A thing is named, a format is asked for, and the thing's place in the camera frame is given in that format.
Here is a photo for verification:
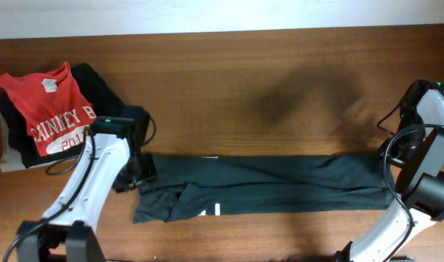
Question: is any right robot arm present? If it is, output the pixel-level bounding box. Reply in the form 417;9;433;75
332;79;444;262

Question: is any right black cable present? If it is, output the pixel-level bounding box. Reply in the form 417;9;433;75
376;85;444;262

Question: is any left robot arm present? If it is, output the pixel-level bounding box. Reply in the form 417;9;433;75
3;106;156;262

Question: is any left black cable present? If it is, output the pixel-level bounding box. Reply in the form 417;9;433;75
1;116;157;262

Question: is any dark green t-shirt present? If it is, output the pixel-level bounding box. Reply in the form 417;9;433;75
133;152;395;223

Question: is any red folded t-shirt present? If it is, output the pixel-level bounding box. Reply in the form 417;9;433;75
0;63;97;156

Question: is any beige folded t-shirt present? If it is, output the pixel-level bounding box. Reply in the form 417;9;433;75
0;106;81;173

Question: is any black cable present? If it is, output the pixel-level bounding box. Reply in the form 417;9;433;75
1;116;157;262
376;85;444;262

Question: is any black folded t-shirt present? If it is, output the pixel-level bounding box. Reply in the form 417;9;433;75
0;63;124;167

